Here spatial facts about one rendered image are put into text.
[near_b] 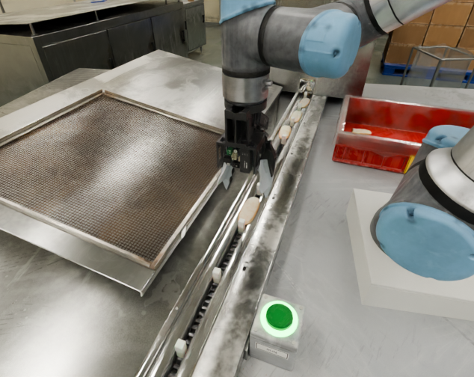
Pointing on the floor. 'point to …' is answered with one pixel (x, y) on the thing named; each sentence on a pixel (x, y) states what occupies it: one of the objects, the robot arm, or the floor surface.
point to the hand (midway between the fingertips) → (247, 187)
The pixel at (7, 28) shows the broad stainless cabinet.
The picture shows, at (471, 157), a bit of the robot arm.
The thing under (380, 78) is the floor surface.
